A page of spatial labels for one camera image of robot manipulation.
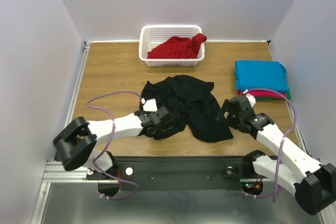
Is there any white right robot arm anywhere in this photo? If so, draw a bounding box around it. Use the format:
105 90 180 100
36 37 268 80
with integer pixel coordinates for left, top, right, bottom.
216 94 335 215

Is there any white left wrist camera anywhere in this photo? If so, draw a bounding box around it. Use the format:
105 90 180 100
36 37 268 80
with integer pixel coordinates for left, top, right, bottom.
141 98 157 112

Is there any white plastic basket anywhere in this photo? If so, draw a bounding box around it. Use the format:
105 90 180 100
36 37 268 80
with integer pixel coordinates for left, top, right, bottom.
139 25 207 67

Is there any aluminium frame rail left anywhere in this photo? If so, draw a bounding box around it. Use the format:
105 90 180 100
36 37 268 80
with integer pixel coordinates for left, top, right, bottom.
62 41 91 129

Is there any folded blue t shirt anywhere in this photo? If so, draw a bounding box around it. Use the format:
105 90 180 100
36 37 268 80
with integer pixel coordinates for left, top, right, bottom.
234 60 290 92

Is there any aluminium frame rail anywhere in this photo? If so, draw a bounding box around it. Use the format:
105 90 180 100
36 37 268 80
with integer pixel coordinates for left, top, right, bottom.
62 41 91 129
286 101 309 154

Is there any black t shirt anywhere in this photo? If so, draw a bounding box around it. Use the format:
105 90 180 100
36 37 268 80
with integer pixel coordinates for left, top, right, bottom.
141 75 233 143

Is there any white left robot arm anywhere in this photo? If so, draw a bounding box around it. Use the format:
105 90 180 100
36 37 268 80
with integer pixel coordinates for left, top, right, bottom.
53 106 175 179

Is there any aluminium frame rail right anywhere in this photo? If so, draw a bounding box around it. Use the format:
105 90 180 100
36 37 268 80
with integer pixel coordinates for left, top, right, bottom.
286 101 309 154

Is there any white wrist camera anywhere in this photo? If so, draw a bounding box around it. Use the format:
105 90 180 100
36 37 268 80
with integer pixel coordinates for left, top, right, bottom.
243 90 256 108
141 98 157 112

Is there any folded pink t shirt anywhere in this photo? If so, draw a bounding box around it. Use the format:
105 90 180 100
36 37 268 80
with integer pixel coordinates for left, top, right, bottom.
237 90 291 100

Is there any folded green t shirt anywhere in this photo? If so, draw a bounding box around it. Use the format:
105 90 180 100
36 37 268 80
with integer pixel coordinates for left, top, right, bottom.
251 91 283 101

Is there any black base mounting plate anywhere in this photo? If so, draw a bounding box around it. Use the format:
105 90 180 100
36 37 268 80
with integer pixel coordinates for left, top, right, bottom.
54 155 284 193

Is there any red t shirt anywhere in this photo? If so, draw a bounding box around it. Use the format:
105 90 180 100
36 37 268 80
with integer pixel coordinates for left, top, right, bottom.
148 33 207 59

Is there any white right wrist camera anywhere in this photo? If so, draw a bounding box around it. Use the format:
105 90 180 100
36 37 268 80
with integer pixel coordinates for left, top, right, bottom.
243 90 256 108

